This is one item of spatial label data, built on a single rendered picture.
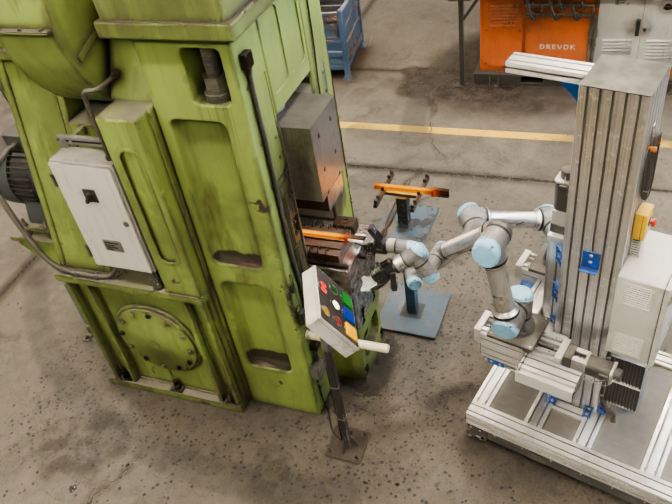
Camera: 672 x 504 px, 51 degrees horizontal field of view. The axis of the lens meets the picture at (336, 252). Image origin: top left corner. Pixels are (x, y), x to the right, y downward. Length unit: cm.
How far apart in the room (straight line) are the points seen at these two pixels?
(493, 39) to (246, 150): 420
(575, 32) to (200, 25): 454
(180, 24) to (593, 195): 170
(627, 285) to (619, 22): 387
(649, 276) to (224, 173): 184
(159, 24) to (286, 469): 240
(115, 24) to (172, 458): 242
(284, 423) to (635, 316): 203
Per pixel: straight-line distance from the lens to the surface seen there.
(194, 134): 311
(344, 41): 709
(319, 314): 299
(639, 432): 387
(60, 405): 479
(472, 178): 568
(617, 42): 674
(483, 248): 286
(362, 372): 419
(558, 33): 672
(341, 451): 398
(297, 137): 313
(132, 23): 284
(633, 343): 333
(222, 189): 322
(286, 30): 318
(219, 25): 263
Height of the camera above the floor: 333
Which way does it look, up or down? 41 degrees down
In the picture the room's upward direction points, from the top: 10 degrees counter-clockwise
